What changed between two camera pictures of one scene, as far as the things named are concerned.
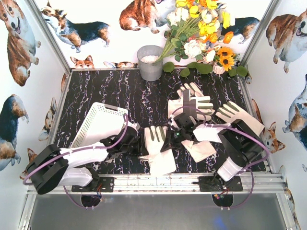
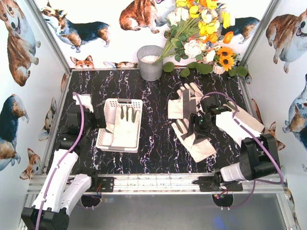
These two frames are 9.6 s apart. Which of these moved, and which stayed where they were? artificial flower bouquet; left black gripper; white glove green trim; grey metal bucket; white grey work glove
Moved: white grey work glove; left black gripper
Stayed: grey metal bucket; artificial flower bouquet; white glove green trim
